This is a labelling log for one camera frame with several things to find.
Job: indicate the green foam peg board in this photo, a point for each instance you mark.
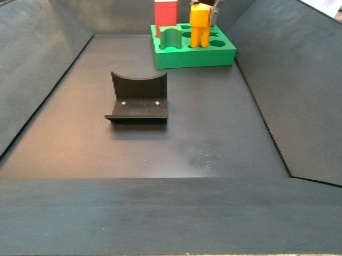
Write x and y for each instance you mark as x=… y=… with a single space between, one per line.
x=218 y=54

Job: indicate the red rectangular block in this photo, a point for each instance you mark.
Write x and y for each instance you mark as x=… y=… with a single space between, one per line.
x=166 y=14

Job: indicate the yellow three prong object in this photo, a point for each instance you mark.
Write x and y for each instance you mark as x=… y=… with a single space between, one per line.
x=200 y=27

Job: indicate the black curved fixture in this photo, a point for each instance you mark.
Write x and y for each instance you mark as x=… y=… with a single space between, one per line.
x=140 y=98

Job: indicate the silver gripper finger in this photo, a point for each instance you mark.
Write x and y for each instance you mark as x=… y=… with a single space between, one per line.
x=214 y=12

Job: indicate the green arch peg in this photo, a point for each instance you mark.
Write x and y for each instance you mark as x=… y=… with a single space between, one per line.
x=170 y=37

